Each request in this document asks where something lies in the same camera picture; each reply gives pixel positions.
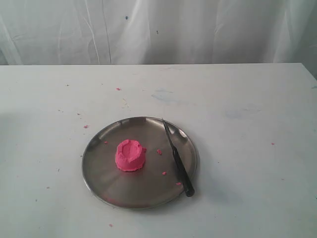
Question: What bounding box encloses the pink dough lump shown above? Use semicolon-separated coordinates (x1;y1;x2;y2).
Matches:
115;139;147;172

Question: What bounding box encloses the black knife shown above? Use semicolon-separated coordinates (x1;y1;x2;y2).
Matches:
162;119;195;197

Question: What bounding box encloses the round stainless steel plate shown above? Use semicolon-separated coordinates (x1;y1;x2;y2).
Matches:
82;117;198;209

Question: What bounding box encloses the white backdrop curtain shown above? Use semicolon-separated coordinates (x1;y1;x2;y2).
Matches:
0;0;317;75

